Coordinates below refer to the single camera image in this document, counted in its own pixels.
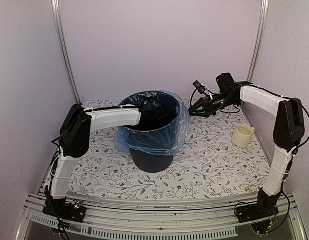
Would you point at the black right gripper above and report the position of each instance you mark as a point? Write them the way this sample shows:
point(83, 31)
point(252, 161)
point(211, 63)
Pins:
point(207, 113)

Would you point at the blue plastic trash bag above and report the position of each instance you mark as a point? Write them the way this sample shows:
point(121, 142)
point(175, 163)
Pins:
point(157, 142)

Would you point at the dark grey trash bin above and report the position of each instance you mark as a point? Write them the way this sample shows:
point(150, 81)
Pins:
point(152, 162)

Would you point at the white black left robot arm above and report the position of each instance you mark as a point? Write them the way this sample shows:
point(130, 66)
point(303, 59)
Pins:
point(75, 134)

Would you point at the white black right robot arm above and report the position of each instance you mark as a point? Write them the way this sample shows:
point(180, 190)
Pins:
point(289, 129)

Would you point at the cream ceramic mug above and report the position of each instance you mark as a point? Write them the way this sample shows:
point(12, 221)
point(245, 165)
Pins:
point(243, 135)

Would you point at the floral patterned table mat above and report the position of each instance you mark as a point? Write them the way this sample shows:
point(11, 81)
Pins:
point(209, 166)

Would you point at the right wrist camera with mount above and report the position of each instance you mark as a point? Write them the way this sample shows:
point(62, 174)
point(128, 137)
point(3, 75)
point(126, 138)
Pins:
point(202, 89)

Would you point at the aluminium front rail frame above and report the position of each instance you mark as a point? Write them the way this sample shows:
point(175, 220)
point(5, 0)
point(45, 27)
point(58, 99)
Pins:
point(199, 219)

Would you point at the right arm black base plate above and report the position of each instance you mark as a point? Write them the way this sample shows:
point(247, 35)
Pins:
point(246, 212)

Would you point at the right aluminium corner post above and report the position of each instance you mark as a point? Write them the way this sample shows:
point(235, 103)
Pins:
point(259, 38)

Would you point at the aluminium corner post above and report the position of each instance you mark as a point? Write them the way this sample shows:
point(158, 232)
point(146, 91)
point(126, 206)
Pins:
point(259, 38)
point(56, 11)

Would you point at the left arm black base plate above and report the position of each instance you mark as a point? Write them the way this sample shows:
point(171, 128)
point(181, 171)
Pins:
point(65, 211)

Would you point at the left aluminium corner post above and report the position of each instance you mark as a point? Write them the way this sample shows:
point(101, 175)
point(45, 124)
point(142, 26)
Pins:
point(56, 11)

